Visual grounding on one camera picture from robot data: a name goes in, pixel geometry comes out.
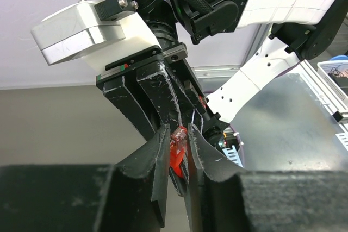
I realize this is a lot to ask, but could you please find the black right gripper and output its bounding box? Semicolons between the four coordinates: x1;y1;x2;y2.
95;42;210;197

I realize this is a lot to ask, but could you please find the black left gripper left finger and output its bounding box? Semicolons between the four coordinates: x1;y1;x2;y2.
1;124;170;231

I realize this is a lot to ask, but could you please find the red ethernet cable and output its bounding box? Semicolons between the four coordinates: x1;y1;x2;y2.
169;126;187;178

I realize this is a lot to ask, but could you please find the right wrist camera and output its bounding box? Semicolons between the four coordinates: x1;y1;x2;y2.
31;1;160;73

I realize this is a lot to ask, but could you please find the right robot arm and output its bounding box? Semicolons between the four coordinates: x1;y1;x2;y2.
96;0;347;145

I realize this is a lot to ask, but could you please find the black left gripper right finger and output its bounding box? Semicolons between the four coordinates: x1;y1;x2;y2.
188;124;347;231

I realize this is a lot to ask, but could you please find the white plastic basket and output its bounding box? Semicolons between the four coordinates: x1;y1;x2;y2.
317;55;347;96

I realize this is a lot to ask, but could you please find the slotted cable duct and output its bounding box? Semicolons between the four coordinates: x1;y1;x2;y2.
222;146;243;167

